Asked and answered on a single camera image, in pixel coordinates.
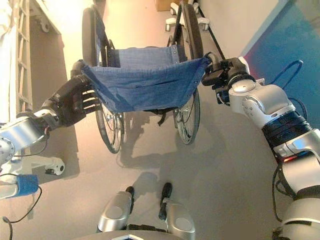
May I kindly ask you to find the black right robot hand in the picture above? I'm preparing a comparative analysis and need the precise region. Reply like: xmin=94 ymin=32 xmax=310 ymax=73
xmin=201 ymin=56 xmax=256 ymax=90

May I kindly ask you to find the silver left robot leg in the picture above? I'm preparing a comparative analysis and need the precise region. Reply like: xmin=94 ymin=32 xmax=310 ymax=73
xmin=96 ymin=185 xmax=136 ymax=234

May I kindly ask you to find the white wheeled stand base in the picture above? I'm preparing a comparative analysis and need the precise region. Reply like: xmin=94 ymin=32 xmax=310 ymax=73
xmin=164 ymin=0 xmax=210 ymax=32

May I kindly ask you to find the white hospital bed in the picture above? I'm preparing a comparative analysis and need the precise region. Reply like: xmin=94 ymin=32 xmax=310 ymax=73
xmin=0 ymin=0 xmax=66 ymax=176

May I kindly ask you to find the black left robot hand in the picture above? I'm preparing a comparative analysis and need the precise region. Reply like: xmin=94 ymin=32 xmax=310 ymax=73
xmin=41 ymin=74 xmax=98 ymax=127

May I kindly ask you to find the silver robot torso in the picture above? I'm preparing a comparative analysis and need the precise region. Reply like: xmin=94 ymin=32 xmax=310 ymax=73
xmin=72 ymin=229 xmax=176 ymax=240

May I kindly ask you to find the blue fabric wheelchair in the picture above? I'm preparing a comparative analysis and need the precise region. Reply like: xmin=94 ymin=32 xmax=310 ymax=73
xmin=70 ymin=2 xmax=219 ymax=154

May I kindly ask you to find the blue cable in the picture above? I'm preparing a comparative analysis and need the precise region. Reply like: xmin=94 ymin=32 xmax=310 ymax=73
xmin=272 ymin=59 xmax=304 ymax=87

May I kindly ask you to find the cardboard box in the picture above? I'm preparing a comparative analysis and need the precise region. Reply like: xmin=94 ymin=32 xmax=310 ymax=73
xmin=154 ymin=0 xmax=174 ymax=12

